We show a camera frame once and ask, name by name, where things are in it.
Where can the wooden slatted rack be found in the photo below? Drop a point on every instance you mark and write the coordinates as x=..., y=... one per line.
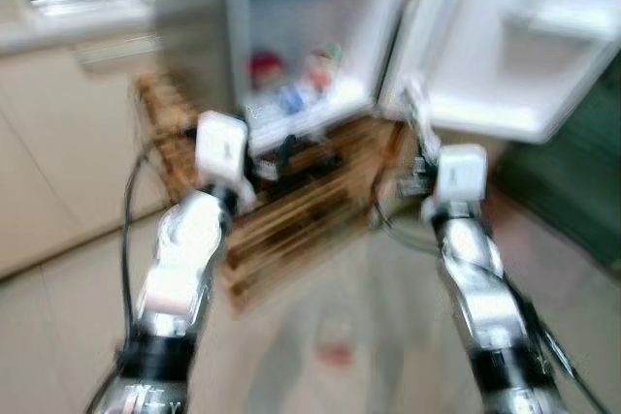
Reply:
x=291, y=230

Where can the small blue package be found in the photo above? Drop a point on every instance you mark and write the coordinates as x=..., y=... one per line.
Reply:
x=292, y=99

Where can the dark green panel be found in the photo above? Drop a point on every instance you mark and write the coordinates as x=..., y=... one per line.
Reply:
x=568, y=181

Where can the red-topped food jar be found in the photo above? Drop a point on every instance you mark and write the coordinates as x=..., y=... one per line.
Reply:
x=266, y=70

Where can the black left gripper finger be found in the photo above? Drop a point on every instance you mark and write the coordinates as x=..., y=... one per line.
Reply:
x=287, y=154

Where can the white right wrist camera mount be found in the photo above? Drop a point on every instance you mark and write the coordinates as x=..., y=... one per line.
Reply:
x=461, y=174

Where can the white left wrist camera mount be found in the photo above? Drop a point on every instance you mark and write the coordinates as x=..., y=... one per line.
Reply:
x=221, y=147

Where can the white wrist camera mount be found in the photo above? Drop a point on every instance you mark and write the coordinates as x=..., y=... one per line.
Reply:
x=221, y=147
x=461, y=174

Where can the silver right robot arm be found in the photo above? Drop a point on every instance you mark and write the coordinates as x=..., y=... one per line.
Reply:
x=475, y=288

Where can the white fridge door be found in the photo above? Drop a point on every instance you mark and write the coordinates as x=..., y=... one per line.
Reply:
x=524, y=55

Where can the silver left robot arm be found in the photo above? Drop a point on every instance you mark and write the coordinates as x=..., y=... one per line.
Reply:
x=179, y=259

